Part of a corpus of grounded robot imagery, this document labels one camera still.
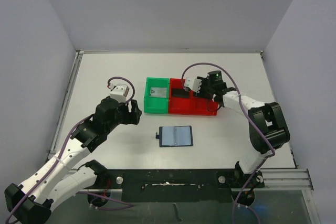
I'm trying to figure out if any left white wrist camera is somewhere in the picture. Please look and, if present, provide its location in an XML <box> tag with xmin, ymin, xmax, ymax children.
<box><xmin>108</xmin><ymin>83</ymin><xmax>129</xmax><ymax>103</ymax></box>

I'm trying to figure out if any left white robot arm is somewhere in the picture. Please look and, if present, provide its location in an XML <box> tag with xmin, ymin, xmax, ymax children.
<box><xmin>4</xmin><ymin>97</ymin><xmax>142</xmax><ymax>223</ymax></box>

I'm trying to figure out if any white magnetic stripe card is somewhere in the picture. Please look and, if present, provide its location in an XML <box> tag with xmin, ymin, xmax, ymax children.
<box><xmin>150</xmin><ymin>87</ymin><xmax>167</xmax><ymax>99</ymax></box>

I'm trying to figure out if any black VIP card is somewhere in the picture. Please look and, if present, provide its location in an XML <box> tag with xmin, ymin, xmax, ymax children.
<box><xmin>171</xmin><ymin>89</ymin><xmax>190</xmax><ymax>99</ymax></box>

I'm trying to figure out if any red plastic bin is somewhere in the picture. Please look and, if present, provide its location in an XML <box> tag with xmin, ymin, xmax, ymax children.
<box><xmin>168</xmin><ymin>78</ymin><xmax>193</xmax><ymax>115</ymax></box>
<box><xmin>191</xmin><ymin>96</ymin><xmax>219</xmax><ymax>116</ymax></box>

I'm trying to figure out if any aluminium front rail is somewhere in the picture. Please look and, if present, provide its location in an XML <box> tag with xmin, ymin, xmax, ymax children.
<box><xmin>261</xmin><ymin>168</ymin><xmax>313</xmax><ymax>190</ymax></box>

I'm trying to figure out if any right red plastic bin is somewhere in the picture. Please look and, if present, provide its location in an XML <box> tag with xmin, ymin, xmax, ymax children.
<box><xmin>191</xmin><ymin>96</ymin><xmax>219</xmax><ymax>116</ymax></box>

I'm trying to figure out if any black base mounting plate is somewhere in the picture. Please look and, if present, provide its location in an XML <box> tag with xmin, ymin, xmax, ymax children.
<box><xmin>87</xmin><ymin>169</ymin><xmax>265</xmax><ymax>203</ymax></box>

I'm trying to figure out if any blue leather card holder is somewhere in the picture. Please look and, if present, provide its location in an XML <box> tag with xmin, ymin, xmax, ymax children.
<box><xmin>155</xmin><ymin>125</ymin><xmax>193</xmax><ymax>147</ymax></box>

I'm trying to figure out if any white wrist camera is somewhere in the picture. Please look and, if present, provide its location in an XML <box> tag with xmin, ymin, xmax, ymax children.
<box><xmin>183</xmin><ymin>77</ymin><xmax>202</xmax><ymax>93</ymax></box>
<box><xmin>108</xmin><ymin>83</ymin><xmax>129</xmax><ymax>103</ymax></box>

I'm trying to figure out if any middle red plastic bin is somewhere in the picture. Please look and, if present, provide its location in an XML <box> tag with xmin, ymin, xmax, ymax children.
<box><xmin>168</xmin><ymin>78</ymin><xmax>193</xmax><ymax>115</ymax></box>

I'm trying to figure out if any green plastic bin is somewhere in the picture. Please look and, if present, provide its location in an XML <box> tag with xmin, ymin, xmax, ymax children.
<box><xmin>143</xmin><ymin>77</ymin><xmax>170</xmax><ymax>114</ymax></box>

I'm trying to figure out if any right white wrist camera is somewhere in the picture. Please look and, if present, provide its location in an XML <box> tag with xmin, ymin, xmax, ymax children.
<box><xmin>183</xmin><ymin>77</ymin><xmax>202</xmax><ymax>93</ymax></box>

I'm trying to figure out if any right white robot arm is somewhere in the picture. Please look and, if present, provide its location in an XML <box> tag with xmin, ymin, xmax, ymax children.
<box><xmin>185</xmin><ymin>70</ymin><xmax>290</xmax><ymax>187</ymax></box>

